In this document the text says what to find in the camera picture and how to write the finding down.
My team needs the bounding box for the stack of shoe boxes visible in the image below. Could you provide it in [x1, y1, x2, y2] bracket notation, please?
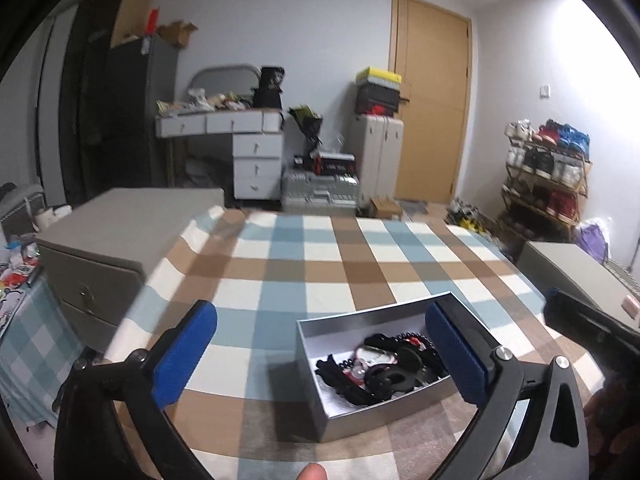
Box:
[355, 66, 402, 117]

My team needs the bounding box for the small brown cardboard box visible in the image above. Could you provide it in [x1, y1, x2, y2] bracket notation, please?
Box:
[371, 197, 402, 220]

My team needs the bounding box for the wooden door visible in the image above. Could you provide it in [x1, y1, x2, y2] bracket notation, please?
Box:
[390, 0, 473, 204]

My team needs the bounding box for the grey right bedside cabinet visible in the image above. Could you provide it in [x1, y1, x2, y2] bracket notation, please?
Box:
[516, 242, 639, 330]

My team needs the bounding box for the black red box on suitcase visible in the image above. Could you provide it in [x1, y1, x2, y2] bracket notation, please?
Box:
[293, 151, 356, 177]

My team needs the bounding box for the dark tall cabinet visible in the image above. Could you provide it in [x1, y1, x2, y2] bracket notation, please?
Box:
[58, 0, 179, 205]

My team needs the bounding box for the white desk with drawers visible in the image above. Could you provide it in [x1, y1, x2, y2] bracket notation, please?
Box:
[155, 108, 284, 200]

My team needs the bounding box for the blue brown plaid tablecloth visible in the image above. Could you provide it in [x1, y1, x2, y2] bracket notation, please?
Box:
[98, 206, 601, 480]

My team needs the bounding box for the grey bedside cabinet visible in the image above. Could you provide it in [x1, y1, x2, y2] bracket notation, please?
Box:
[516, 242, 639, 330]
[37, 188, 224, 353]

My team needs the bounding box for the wooden shoe rack with shoes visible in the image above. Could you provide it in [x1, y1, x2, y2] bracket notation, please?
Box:
[498, 119, 591, 243]

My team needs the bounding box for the grey left bedside cabinet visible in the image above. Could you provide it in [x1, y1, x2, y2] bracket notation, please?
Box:
[37, 188, 224, 353]

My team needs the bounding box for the black wrapped flower bouquet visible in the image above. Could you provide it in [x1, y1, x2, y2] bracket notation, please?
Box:
[288, 105, 323, 155]

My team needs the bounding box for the purple bag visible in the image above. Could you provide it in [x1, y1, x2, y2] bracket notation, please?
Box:
[575, 223, 608, 264]

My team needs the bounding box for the large black claw hair clip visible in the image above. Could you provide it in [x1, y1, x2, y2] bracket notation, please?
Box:
[364, 348, 439, 402]

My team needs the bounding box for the black long hair clip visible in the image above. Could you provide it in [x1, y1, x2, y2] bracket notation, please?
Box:
[314, 354, 374, 406]

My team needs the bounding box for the black bag on desk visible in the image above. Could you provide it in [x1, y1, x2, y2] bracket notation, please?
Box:
[252, 66, 285, 110]

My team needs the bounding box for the person's left hand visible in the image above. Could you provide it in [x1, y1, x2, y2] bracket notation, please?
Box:
[296, 463, 328, 480]

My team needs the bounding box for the white cylinder cup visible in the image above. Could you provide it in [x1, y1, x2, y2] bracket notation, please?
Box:
[34, 205, 73, 232]

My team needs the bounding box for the person's right hand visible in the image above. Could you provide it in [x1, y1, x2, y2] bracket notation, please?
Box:
[584, 377, 639, 458]

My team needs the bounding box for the silver grey cardboard box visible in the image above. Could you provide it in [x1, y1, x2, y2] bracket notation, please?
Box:
[296, 292, 477, 443]

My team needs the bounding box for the silver aluminium suitcase lying flat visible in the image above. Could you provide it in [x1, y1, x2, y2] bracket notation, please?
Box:
[281, 170, 359, 217]

